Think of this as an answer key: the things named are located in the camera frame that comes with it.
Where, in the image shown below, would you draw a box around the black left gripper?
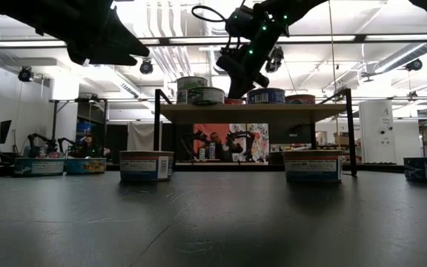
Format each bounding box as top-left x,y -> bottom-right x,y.
31,0 -> 150,67

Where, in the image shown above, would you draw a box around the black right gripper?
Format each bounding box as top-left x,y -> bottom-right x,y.
216,36 -> 274,99

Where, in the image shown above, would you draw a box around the silver can dark blue label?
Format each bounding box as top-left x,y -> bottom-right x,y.
403,156 -> 427,182
246,88 -> 286,105

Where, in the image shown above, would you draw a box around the silver tuna can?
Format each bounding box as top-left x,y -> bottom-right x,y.
186,87 -> 225,105

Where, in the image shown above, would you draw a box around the gold can pink blue label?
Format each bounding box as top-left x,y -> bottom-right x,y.
285,93 -> 317,105
119,150 -> 176,182
282,149 -> 344,183

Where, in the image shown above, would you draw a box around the silver can yellow teal label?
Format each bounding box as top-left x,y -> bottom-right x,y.
64,157 -> 107,176

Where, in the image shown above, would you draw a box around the wooden shelf black legs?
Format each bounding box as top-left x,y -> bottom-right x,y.
153,88 -> 358,177

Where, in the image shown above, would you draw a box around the floral patterned cloth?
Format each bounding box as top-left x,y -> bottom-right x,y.
230,123 -> 270,161

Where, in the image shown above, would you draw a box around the orange cloth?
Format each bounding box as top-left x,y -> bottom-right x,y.
193,123 -> 231,160

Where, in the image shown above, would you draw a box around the person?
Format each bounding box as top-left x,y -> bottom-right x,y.
208,131 -> 244,162
70,132 -> 110,159

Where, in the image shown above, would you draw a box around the white cloth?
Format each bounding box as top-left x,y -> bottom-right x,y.
126,121 -> 162,152

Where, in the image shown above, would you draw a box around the cardboard box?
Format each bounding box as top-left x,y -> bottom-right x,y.
334,131 -> 350,148

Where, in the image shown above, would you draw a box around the black background monitor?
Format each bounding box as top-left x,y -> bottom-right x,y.
0,119 -> 13,145

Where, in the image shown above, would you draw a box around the black table mat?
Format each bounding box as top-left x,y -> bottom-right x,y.
0,162 -> 427,267

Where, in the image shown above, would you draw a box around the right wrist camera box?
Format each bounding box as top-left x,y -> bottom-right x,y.
225,9 -> 259,40

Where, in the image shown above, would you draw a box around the black overhead frame bar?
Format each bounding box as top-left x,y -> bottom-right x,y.
0,33 -> 427,48

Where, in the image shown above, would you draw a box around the black aluminium table frame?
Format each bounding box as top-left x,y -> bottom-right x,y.
0,144 -> 427,179

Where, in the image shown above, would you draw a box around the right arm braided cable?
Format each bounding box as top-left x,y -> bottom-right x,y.
191,4 -> 233,24

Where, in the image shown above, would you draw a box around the black background frame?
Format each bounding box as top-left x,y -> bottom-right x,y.
50,96 -> 109,153

